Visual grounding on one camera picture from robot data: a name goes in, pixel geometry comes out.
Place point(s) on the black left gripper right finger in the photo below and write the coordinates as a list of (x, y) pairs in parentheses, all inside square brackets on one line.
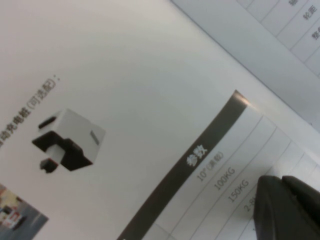
[(305, 195)]

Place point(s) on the white manual book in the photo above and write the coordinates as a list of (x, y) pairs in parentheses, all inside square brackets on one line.
[(150, 75)]

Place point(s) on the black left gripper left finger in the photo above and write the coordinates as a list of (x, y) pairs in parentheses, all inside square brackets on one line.
[(272, 215)]

